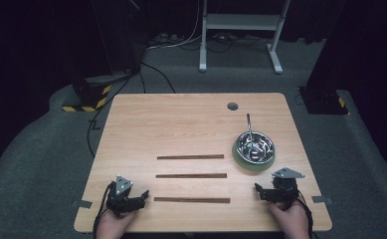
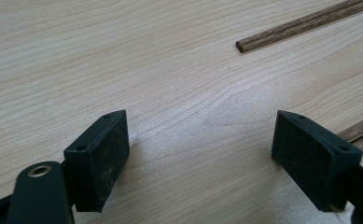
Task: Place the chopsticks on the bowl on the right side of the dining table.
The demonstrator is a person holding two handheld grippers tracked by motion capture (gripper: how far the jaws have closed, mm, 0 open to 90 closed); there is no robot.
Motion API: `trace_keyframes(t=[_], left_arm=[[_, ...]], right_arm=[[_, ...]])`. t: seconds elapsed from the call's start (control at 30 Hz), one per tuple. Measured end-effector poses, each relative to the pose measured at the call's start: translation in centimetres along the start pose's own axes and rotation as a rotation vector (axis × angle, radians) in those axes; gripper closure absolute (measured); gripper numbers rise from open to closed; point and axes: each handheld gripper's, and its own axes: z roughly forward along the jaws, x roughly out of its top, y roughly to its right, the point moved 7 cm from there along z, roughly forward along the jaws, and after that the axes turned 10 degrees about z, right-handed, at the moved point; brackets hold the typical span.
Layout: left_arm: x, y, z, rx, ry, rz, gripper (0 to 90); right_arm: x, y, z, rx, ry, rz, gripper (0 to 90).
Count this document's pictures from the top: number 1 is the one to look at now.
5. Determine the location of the white cable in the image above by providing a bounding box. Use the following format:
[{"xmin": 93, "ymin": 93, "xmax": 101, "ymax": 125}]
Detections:
[{"xmin": 146, "ymin": 0, "xmax": 204, "ymax": 51}]

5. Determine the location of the black stand with striped base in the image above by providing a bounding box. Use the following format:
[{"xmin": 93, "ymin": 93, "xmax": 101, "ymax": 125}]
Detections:
[{"xmin": 62, "ymin": 0, "xmax": 142, "ymax": 114}]

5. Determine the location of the black floor cable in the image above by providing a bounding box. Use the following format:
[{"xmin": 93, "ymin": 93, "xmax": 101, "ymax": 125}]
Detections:
[
  {"xmin": 87, "ymin": 74, "xmax": 134, "ymax": 158},
  {"xmin": 139, "ymin": 61, "xmax": 177, "ymax": 94}
]

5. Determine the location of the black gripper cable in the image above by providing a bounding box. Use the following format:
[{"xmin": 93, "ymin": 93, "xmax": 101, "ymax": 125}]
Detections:
[
  {"xmin": 294, "ymin": 190, "xmax": 315, "ymax": 239},
  {"xmin": 93, "ymin": 181, "xmax": 114, "ymax": 239}
]

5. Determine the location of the green round plate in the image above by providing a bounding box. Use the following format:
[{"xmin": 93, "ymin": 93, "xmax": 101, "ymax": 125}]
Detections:
[{"xmin": 231, "ymin": 137, "xmax": 277, "ymax": 173}]

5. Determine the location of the shiny steel bowl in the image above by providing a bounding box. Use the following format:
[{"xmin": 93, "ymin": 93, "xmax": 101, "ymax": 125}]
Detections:
[{"xmin": 236, "ymin": 130, "xmax": 277, "ymax": 165}]

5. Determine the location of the black stand base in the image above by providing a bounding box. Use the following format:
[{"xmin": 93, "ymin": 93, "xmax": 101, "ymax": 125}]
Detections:
[{"xmin": 297, "ymin": 86, "xmax": 350, "ymax": 116}]

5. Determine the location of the white metal stand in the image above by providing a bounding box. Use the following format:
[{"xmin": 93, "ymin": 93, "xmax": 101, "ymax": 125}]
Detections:
[{"xmin": 198, "ymin": 0, "xmax": 291, "ymax": 75}]

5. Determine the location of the grey tape piece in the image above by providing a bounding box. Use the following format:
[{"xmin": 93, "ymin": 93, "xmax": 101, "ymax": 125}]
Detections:
[
  {"xmin": 72, "ymin": 198, "xmax": 94, "ymax": 210},
  {"xmin": 311, "ymin": 195, "xmax": 334, "ymax": 205}
]

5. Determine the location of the thin metal utensil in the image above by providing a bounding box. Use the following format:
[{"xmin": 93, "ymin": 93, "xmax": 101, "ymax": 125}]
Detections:
[{"xmin": 246, "ymin": 113, "xmax": 256, "ymax": 150}]

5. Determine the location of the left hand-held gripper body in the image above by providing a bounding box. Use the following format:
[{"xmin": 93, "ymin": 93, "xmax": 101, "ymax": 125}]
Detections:
[{"xmin": 105, "ymin": 174, "xmax": 139, "ymax": 218}]

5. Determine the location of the brown wooden chopstick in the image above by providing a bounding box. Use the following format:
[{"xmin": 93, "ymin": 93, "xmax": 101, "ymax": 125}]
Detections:
[
  {"xmin": 156, "ymin": 155, "xmax": 225, "ymax": 160},
  {"xmin": 155, "ymin": 172, "xmax": 228, "ymax": 177},
  {"xmin": 153, "ymin": 196, "xmax": 231, "ymax": 202},
  {"xmin": 156, "ymin": 153, "xmax": 225, "ymax": 159},
  {"xmin": 153, "ymin": 198, "xmax": 231, "ymax": 204},
  {"xmin": 155, "ymin": 174, "xmax": 228, "ymax": 179}
]

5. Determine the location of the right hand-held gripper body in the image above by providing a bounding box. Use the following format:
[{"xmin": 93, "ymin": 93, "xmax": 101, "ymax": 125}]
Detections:
[{"xmin": 270, "ymin": 166, "xmax": 306, "ymax": 204}]

